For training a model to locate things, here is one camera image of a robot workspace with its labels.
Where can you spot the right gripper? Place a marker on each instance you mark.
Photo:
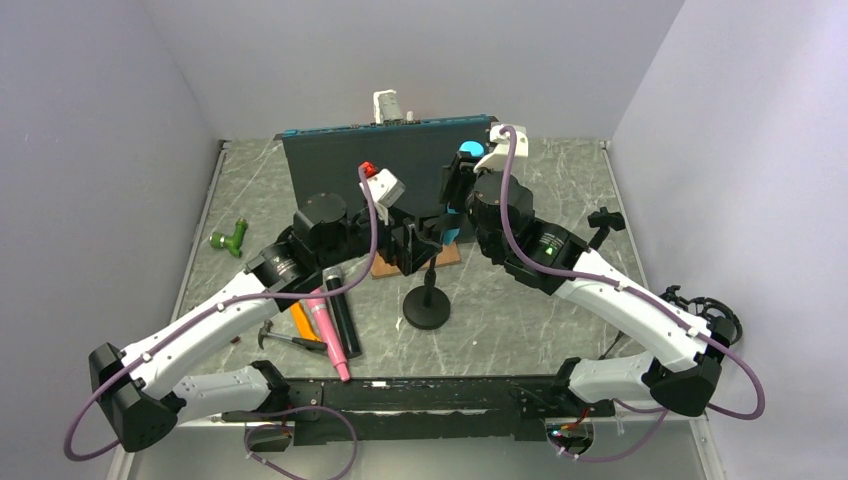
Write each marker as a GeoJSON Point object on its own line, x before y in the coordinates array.
{"type": "Point", "coordinates": [456, 178]}

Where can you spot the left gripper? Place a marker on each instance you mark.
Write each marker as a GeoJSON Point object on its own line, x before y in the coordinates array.
{"type": "Point", "coordinates": [414, 252]}

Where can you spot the blue microphone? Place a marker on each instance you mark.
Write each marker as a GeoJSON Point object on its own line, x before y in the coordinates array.
{"type": "Point", "coordinates": [457, 178]}

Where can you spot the black stand with blue mic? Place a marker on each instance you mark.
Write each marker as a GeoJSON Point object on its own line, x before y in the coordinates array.
{"type": "Point", "coordinates": [426, 307]}

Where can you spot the black handheld microphone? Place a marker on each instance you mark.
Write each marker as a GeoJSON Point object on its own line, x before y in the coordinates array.
{"type": "Point", "coordinates": [342, 314]}

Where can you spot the pink microphone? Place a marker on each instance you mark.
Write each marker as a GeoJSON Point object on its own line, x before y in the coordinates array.
{"type": "Point", "coordinates": [320, 313]}

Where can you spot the black round base mic stand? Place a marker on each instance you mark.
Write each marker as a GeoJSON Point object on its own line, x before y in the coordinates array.
{"type": "Point", "coordinates": [604, 221]}

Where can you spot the black tripod shock mount stand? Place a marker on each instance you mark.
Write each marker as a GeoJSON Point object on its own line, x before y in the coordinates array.
{"type": "Point", "coordinates": [674, 329]}

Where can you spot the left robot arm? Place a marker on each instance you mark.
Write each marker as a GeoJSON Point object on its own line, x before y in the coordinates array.
{"type": "Point", "coordinates": [147, 388]}

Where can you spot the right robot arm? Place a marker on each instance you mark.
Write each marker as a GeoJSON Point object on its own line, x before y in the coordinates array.
{"type": "Point", "coordinates": [638, 377]}

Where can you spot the white grey device behind board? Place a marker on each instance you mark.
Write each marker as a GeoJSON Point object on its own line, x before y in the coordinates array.
{"type": "Point", "coordinates": [386, 108]}

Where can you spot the dark teal panel board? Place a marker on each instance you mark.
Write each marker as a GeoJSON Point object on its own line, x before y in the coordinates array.
{"type": "Point", "coordinates": [325, 159]}

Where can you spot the green plastic fitting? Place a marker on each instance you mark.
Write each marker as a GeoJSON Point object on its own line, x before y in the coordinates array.
{"type": "Point", "coordinates": [232, 243]}

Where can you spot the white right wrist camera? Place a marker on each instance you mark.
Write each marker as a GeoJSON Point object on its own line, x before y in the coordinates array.
{"type": "Point", "coordinates": [500, 146]}

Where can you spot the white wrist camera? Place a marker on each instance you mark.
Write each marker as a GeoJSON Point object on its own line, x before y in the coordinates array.
{"type": "Point", "coordinates": [385, 189]}
{"type": "Point", "coordinates": [500, 146]}

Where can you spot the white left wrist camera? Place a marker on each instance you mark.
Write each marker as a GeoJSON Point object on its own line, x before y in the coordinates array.
{"type": "Point", "coordinates": [385, 189]}

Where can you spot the black front mounting rail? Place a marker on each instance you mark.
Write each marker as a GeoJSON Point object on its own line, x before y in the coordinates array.
{"type": "Point", "coordinates": [418, 408]}

